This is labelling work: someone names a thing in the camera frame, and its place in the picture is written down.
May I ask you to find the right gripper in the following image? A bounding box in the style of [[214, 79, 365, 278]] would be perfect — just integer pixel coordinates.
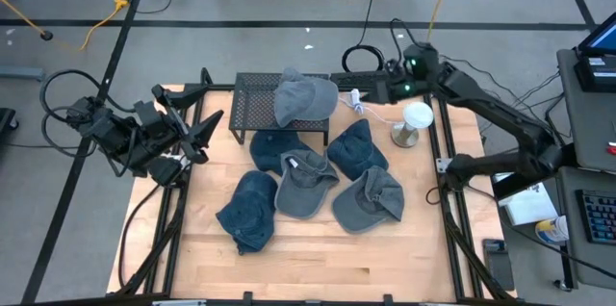
[[329, 70, 437, 106]]

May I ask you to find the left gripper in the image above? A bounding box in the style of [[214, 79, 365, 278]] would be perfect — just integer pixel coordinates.
[[152, 84, 225, 165]]

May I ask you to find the dark blue denim baseball cap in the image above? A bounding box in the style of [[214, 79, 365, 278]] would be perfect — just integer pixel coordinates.
[[215, 169, 280, 256], [325, 118, 391, 183], [248, 129, 317, 177]]

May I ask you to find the grey denim baseball cap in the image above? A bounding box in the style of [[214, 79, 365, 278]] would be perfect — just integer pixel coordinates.
[[273, 148, 341, 221], [272, 66, 340, 129], [330, 165, 406, 236]]

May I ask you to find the white mushroom table lamp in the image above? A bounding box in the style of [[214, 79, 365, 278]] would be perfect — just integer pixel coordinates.
[[390, 100, 435, 149]]

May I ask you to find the black perforated metal shelf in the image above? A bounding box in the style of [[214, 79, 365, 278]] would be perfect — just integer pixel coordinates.
[[228, 71, 332, 146]]

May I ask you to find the grey floor stand base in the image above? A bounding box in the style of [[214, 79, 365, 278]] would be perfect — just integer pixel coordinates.
[[0, 65, 47, 82]]

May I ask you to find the white paper booklet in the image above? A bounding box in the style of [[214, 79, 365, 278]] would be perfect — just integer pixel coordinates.
[[495, 181, 559, 227]]

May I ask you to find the grey equipment cart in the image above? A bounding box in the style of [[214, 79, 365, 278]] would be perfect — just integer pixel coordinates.
[[555, 47, 616, 293]]

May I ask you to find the black equipment box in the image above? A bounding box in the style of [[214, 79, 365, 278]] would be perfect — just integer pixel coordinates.
[[573, 54, 616, 94]]

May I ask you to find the white wipes canister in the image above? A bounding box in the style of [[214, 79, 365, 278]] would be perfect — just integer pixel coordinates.
[[533, 215, 571, 246]]

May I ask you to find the laptop with blue screen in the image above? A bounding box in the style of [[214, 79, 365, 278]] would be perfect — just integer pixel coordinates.
[[576, 10, 616, 57]]

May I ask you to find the black keyboard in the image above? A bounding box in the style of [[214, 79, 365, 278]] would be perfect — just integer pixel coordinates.
[[575, 189, 616, 245]]

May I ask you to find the white lamp cable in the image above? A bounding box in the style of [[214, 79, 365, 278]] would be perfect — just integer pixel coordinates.
[[338, 88, 401, 127]]

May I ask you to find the black coiled floor cable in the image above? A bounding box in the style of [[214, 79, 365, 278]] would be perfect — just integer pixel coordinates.
[[341, 0, 387, 74]]

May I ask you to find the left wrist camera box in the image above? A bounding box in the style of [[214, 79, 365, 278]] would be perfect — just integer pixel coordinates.
[[135, 99, 163, 127]]

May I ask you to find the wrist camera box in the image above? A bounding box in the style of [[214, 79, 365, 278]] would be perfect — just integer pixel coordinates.
[[402, 42, 441, 81], [135, 99, 163, 127]]

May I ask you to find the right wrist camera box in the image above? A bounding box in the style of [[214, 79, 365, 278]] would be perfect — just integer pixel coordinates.
[[402, 42, 441, 81]]

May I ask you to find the orange extension cable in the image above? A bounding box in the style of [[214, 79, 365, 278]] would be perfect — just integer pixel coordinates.
[[0, 0, 131, 52]]

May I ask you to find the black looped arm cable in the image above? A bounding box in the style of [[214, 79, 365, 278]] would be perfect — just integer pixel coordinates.
[[39, 68, 139, 159]]

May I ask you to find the black aluminium table frame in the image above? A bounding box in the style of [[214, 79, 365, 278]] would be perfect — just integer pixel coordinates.
[[106, 66, 519, 306]]

